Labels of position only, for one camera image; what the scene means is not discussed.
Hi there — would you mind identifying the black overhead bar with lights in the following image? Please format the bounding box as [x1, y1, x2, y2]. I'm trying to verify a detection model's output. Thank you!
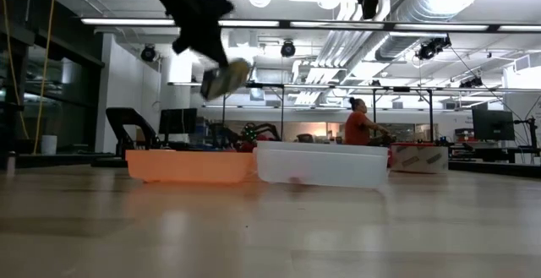
[79, 17, 541, 33]

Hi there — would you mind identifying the red white box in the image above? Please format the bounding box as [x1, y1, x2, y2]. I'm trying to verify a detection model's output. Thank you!
[388, 141, 450, 174]

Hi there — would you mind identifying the black background table frame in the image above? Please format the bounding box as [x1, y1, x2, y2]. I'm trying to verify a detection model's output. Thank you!
[371, 86, 435, 143]
[221, 82, 287, 139]

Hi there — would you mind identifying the yellow green crayon box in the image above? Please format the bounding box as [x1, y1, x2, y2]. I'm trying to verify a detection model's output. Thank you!
[199, 57, 252, 102]

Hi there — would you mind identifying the white cup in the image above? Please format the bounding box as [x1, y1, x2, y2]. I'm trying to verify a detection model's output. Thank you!
[40, 134, 58, 156]

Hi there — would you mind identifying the black ceiling camera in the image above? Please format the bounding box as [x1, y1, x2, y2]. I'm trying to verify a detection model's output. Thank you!
[416, 35, 452, 62]
[280, 40, 297, 58]
[140, 43, 158, 63]

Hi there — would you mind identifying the yellow hanging cable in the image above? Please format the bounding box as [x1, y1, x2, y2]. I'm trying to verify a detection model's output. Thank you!
[0, 0, 30, 140]
[32, 0, 57, 155]

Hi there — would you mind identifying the small white bottle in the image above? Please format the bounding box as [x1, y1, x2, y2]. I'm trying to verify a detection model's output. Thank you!
[4, 150, 17, 177]

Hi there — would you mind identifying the person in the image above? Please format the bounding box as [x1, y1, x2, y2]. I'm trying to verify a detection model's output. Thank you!
[344, 96, 394, 146]

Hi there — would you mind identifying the clear pencil box orange lid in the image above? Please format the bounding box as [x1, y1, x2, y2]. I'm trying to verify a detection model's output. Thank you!
[124, 139, 391, 189]

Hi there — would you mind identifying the black computer monitor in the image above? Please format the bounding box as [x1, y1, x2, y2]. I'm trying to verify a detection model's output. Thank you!
[472, 102, 516, 142]
[158, 107, 199, 136]

